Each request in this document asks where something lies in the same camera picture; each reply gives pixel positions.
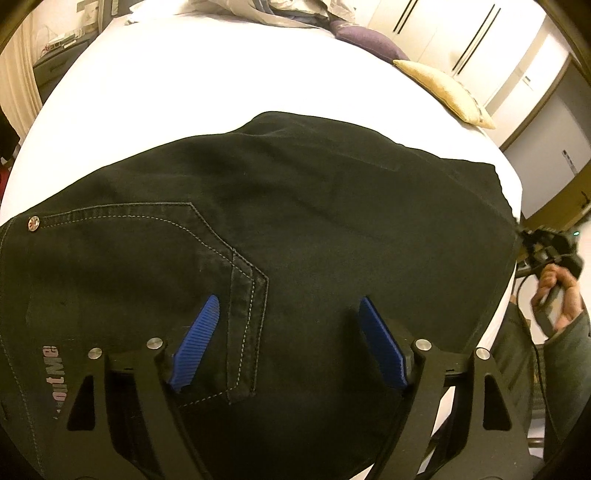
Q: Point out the beige cushion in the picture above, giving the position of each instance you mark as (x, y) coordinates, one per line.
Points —
(445, 91)

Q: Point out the white bed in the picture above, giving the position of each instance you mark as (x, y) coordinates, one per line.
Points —
(194, 83)

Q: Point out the grey nightstand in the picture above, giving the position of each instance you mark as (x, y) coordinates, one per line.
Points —
(53, 57)

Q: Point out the white wardrobe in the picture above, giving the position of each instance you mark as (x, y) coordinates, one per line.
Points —
(489, 60)

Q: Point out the purple cushion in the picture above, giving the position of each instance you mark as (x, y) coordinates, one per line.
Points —
(369, 39)

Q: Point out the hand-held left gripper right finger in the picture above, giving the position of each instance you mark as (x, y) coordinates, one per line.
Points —
(381, 344)

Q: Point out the person's right forearm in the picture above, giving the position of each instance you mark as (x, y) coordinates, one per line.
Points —
(565, 369)

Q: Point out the pile of clothes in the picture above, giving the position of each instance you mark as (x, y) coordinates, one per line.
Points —
(295, 10)

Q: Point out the black pants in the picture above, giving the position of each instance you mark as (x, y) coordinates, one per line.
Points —
(286, 258)

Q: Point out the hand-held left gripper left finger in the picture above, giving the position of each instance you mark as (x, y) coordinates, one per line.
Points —
(196, 344)

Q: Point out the person's right hand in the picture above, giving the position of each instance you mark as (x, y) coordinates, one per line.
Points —
(558, 295)

